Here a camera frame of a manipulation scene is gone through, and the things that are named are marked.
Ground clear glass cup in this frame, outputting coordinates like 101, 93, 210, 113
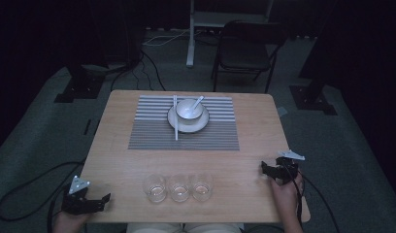
143, 174, 168, 204
168, 174, 191, 204
190, 173, 215, 203

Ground person's right hand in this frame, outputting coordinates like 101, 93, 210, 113
270, 170, 305, 217

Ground black folding chair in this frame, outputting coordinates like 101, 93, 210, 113
211, 19, 288, 94

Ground person's left hand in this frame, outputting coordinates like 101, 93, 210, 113
52, 211, 91, 233

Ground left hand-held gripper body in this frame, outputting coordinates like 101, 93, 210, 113
61, 175, 91, 216

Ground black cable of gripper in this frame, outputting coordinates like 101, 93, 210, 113
281, 158, 342, 233
0, 160, 87, 233

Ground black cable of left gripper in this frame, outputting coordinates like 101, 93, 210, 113
0, 160, 87, 233

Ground white spoon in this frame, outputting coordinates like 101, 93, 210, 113
189, 95, 205, 113

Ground striped grey placemat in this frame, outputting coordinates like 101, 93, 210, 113
127, 94, 241, 151

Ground white metal stand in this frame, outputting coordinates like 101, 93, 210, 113
185, 0, 274, 68

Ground white chopsticks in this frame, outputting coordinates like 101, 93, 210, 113
172, 94, 180, 142

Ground white floor cable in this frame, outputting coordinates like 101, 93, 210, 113
143, 28, 202, 48

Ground white plate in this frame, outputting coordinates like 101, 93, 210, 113
167, 104, 211, 134

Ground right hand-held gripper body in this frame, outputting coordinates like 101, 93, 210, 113
274, 150, 306, 186

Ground black stand base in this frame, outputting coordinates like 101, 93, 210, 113
288, 84, 338, 117
53, 63, 129, 104

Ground black floor cable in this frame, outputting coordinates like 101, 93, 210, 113
109, 48, 167, 93

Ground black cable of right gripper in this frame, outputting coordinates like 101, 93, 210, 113
281, 158, 342, 233

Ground white bowl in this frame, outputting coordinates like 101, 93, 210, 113
175, 98, 205, 126

